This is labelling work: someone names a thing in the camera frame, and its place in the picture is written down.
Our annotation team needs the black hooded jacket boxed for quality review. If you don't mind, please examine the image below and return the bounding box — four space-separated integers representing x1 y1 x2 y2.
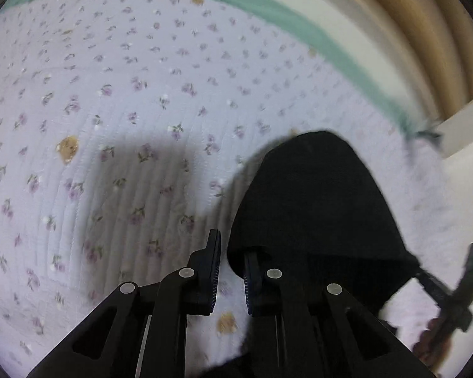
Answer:
196 129 419 378

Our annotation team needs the person's right hand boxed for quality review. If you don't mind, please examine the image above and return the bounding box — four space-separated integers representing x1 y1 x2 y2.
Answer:
412 317 453 377

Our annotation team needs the brown wooden slatted headboard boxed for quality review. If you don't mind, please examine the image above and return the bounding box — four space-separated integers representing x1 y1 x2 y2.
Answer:
275 0 473 121

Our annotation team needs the green bed sheet edge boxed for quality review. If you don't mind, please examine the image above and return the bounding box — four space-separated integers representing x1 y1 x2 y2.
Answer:
2 0 439 139

